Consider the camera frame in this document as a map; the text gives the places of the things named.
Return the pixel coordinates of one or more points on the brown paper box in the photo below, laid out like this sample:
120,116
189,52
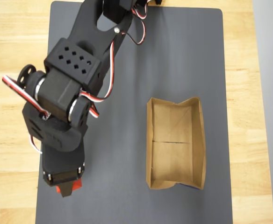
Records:
171,158

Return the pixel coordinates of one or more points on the dark grey mat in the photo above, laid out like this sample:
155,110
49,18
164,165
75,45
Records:
127,163

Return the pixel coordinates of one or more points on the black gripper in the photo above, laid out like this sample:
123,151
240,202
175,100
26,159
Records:
61,176

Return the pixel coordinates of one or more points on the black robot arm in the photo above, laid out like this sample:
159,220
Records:
85,35

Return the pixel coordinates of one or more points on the red cube with letter B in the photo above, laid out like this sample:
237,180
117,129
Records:
76,184

